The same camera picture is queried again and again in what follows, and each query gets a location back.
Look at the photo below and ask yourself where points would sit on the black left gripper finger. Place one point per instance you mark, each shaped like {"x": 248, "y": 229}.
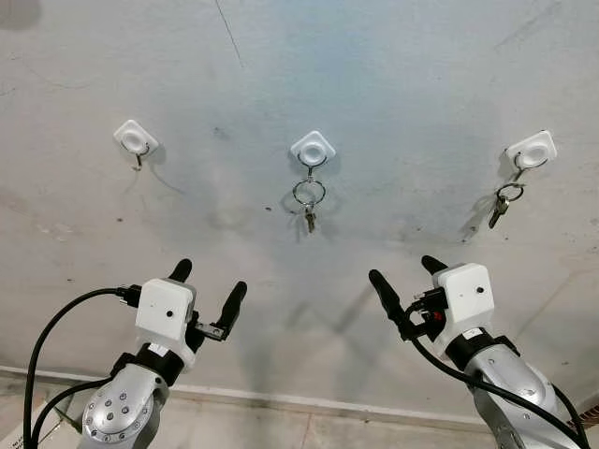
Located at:
{"x": 181, "y": 270}
{"x": 234, "y": 299}

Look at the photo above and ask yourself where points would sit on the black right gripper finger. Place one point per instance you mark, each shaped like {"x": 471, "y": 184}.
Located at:
{"x": 386, "y": 292}
{"x": 433, "y": 264}

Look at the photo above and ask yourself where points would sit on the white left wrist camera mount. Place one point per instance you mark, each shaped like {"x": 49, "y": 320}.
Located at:
{"x": 166, "y": 311}

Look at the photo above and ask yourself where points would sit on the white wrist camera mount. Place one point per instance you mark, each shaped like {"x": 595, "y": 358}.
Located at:
{"x": 465, "y": 299}
{"x": 166, "y": 311}

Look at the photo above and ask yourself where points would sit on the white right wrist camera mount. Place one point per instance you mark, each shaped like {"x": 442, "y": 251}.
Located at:
{"x": 465, "y": 299}

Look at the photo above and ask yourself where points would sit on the white square wall hook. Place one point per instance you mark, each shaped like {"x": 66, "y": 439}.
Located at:
{"x": 134, "y": 138}
{"x": 532, "y": 151}
{"x": 313, "y": 149}

